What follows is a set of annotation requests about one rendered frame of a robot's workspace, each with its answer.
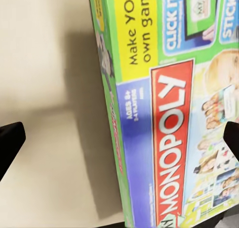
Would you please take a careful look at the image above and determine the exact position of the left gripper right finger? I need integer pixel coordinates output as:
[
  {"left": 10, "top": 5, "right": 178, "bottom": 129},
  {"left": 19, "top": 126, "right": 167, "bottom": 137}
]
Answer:
[{"left": 223, "top": 121, "right": 239, "bottom": 161}]

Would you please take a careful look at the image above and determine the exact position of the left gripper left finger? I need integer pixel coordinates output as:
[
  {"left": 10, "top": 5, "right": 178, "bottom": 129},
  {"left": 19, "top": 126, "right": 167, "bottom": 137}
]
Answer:
[{"left": 0, "top": 121, "right": 26, "bottom": 181}]

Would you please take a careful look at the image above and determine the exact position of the board game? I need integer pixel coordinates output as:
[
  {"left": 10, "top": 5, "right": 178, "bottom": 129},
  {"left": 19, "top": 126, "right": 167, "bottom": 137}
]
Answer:
[{"left": 90, "top": 0, "right": 239, "bottom": 228}]

